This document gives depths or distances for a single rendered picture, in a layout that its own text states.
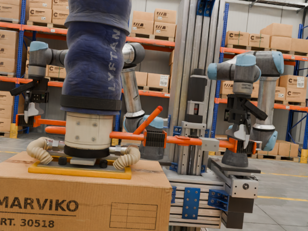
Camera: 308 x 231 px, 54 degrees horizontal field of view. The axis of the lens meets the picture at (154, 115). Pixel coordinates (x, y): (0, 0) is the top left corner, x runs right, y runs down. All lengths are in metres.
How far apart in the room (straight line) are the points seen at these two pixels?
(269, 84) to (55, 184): 1.17
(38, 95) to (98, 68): 0.45
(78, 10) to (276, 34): 8.50
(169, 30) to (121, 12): 7.42
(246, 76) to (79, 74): 0.62
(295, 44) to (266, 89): 7.93
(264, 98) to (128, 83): 0.74
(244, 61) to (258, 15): 9.53
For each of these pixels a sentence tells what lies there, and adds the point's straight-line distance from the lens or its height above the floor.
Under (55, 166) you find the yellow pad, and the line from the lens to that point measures 1.07.
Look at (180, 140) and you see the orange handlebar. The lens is 1.15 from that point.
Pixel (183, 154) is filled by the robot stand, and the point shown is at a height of 1.06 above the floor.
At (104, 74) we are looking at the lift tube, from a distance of 1.06.
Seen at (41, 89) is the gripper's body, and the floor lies 1.36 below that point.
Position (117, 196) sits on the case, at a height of 1.04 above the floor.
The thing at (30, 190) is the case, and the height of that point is 1.04.
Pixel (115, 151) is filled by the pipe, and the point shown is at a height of 1.16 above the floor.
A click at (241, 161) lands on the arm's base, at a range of 1.76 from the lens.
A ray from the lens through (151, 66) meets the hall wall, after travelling 9.65.
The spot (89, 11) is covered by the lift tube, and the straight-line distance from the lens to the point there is 1.08.
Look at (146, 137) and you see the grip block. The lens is 1.12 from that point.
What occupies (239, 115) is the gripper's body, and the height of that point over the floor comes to 1.33.
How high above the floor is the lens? 1.36
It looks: 3 degrees down
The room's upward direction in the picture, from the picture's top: 6 degrees clockwise
